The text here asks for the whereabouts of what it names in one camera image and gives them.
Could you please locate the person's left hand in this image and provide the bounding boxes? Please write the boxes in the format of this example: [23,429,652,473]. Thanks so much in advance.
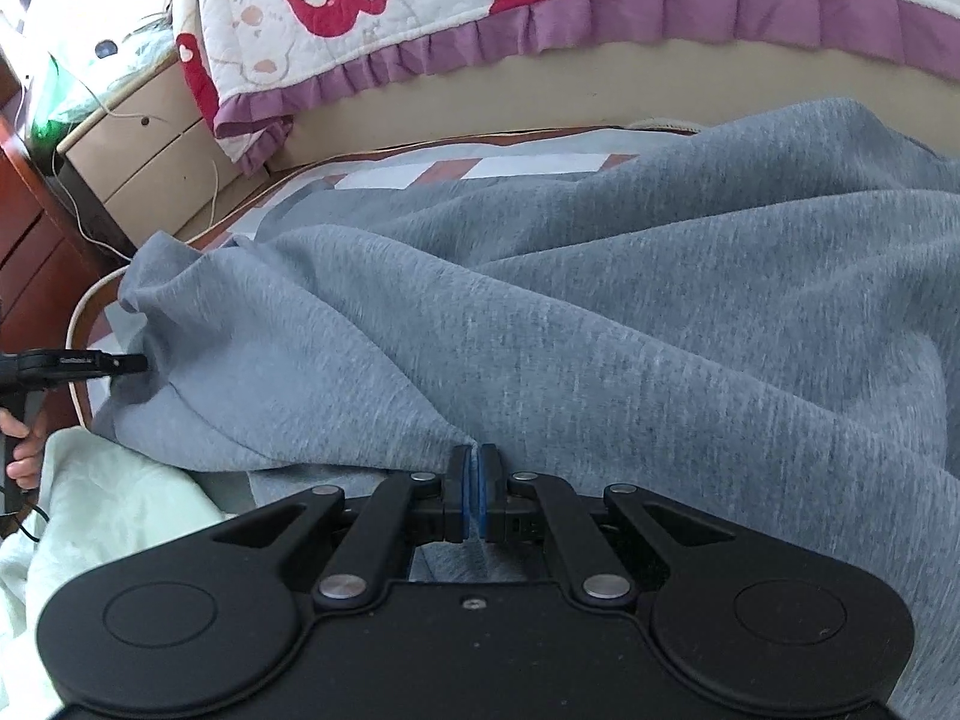
[0,405,47,492]

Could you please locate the green plastic bag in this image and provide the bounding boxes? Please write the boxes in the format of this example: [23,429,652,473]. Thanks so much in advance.
[26,52,102,158]

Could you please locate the beige bed headboard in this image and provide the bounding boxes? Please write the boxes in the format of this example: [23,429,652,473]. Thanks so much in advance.
[180,37,960,241]

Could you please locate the white appliance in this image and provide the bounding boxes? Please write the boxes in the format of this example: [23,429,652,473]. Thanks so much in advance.
[0,0,53,46]

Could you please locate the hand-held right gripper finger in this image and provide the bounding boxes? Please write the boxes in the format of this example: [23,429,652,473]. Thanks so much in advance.
[480,444,736,608]
[214,444,479,610]

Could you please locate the beige nightstand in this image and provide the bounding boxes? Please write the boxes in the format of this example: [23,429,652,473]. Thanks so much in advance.
[58,52,226,241]

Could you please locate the light green quilted blanket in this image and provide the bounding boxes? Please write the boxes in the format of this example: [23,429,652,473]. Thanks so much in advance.
[0,426,237,720]

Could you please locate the red-brown wooden furniture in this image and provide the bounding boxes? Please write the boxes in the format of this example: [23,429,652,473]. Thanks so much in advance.
[0,52,132,361]

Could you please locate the grey sweatshirt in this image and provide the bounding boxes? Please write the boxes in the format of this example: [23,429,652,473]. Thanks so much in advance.
[94,96,960,720]

